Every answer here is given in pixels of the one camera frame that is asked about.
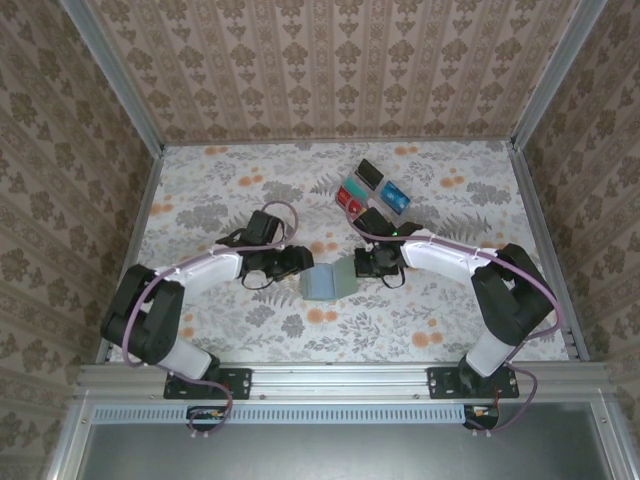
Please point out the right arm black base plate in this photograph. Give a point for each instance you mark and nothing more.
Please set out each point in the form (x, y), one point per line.
(440, 382)

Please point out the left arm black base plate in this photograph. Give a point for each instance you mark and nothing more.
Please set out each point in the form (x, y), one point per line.
(240, 382)

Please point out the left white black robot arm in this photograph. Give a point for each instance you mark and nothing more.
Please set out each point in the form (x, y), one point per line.
(215, 270)

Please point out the blue card stack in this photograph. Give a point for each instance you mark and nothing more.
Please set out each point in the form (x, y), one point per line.
(395, 196)

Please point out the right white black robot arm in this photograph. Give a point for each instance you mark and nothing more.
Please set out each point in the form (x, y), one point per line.
(440, 260)

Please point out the aluminium table side rail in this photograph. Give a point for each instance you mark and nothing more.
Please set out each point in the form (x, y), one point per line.
(142, 210)
(534, 200)

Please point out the grey metal panel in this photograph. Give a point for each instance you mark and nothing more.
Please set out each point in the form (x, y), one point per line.
(325, 455)

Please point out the aluminium frame post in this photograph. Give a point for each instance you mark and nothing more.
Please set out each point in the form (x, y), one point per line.
(117, 75)
(553, 75)

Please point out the red card stack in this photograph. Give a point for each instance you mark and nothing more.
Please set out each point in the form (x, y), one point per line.
(344, 196)

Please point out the floral patterned table cover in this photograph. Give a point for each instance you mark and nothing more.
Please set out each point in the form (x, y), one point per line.
(225, 325)

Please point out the green folding card holder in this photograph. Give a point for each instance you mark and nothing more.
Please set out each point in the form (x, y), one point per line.
(346, 280)

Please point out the small black connector box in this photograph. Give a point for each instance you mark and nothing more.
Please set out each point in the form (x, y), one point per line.
(482, 417)
(205, 415)

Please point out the light blue card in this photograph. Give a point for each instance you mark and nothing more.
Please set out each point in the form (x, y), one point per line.
(320, 282)

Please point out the aluminium mounting rail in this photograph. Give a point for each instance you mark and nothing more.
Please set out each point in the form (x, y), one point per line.
(340, 380)

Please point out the teal card stack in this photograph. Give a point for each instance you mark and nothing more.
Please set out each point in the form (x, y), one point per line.
(359, 186)

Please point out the clear plastic compartment tray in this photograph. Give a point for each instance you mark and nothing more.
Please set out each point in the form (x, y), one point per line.
(382, 186)

